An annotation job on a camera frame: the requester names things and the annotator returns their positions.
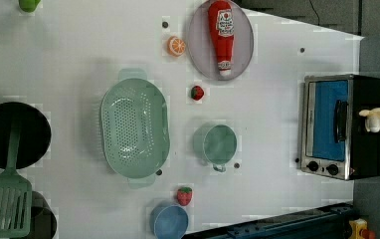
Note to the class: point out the small red strawberry toy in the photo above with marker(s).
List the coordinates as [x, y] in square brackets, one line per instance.
[197, 93]

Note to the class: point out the orange slice toy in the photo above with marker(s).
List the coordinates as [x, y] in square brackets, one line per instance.
[175, 46]

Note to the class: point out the red strawberry toy green top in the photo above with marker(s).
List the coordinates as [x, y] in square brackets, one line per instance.
[184, 195]

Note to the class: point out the mint green cup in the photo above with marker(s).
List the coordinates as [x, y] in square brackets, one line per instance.
[215, 144]

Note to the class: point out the green toy object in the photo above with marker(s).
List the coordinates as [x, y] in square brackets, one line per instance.
[28, 6]

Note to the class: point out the silver black toaster oven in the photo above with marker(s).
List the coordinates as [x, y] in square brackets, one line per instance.
[335, 140]

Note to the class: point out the yellow plush peeled banana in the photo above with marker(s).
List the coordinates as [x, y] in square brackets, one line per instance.
[372, 119]

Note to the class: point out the grey round plate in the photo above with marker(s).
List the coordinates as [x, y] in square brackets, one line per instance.
[201, 50]

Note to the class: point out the blue cup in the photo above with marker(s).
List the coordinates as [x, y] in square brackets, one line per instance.
[169, 221]

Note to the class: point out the mint green colander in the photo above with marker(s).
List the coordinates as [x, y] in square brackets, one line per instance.
[134, 128]

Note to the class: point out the red plush ketchup bottle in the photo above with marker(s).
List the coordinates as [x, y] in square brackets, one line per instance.
[221, 28]

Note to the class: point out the black round pan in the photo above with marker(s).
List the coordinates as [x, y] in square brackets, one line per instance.
[35, 133]

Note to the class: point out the blue metal rail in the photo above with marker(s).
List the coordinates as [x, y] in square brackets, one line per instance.
[327, 222]

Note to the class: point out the mint green spatula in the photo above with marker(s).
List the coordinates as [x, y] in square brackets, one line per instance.
[15, 192]

